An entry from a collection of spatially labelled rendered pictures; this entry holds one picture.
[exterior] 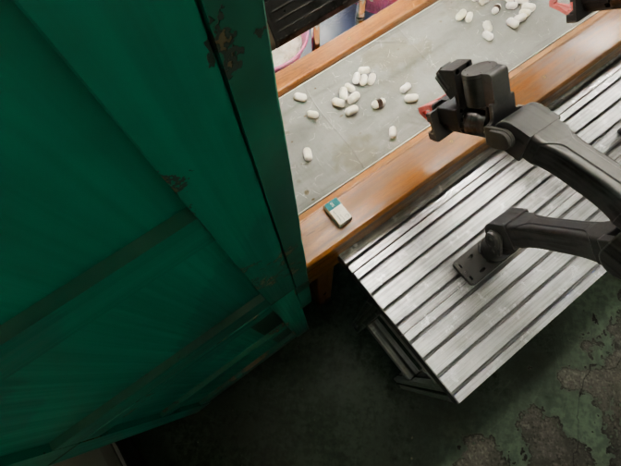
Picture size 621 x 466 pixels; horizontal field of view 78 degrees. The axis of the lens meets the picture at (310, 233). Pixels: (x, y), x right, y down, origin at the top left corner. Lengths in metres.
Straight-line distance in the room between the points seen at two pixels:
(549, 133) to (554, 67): 0.54
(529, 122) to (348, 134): 0.44
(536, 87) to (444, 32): 0.29
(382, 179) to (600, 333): 1.24
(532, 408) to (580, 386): 0.21
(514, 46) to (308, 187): 0.69
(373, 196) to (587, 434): 1.27
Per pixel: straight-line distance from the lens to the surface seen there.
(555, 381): 1.80
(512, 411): 1.73
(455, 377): 0.95
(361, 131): 1.01
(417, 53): 1.19
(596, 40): 1.36
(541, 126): 0.72
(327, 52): 1.13
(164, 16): 0.19
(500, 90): 0.74
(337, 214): 0.85
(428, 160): 0.97
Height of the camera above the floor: 1.58
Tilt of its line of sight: 71 degrees down
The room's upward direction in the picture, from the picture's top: 5 degrees counter-clockwise
